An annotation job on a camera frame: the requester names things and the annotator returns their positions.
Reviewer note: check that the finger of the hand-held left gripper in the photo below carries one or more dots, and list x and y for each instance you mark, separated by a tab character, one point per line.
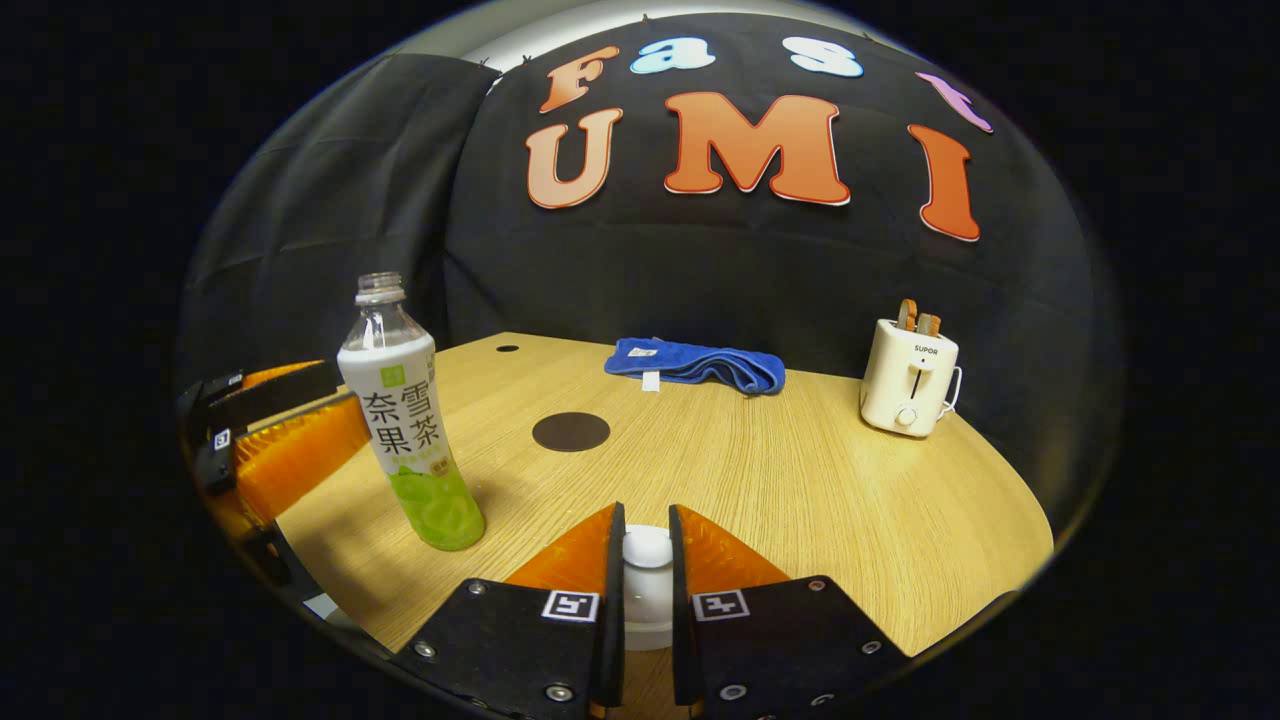
300	455
285	395

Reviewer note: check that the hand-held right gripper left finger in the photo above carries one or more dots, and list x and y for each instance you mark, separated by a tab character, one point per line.
614	620

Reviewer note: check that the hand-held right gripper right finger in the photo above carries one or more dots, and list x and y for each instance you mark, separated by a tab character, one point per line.
682	620

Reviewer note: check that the clear water bottle green label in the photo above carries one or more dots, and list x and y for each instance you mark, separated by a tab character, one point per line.
400	420

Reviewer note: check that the dark round coaster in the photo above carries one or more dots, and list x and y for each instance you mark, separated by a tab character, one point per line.
570	432

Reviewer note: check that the blue folded towel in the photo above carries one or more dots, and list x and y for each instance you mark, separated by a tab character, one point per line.
700	365

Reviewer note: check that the white toaster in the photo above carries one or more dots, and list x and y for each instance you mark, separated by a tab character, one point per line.
905	385

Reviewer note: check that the black backdrop cloth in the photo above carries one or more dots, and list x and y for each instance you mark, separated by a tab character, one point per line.
700	270

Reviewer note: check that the brown bread slice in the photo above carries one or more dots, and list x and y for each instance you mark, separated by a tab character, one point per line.
907	314
929	324

